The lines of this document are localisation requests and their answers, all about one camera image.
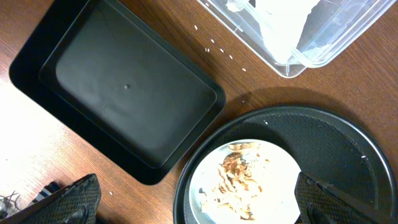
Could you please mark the food scraps on plate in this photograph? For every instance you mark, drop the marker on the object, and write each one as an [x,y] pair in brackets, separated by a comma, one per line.
[234,195]

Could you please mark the clear plastic waste bin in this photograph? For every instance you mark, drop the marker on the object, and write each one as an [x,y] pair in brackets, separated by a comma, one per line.
[330,28]

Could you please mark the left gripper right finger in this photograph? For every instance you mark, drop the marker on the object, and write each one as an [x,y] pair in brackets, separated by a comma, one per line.
[321,203]

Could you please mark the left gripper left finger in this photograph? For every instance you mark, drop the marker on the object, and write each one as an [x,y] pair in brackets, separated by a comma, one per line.
[75,203]

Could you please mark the white napkin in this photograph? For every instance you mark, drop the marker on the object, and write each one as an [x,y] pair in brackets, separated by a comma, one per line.
[281,23]

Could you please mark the black rectangular tray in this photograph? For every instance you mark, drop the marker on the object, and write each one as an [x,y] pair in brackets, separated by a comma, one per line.
[118,84]

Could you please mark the round black serving tray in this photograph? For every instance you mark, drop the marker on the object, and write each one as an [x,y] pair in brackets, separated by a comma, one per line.
[324,145]

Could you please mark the grey plate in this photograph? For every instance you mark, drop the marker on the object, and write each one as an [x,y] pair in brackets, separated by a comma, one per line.
[281,173]

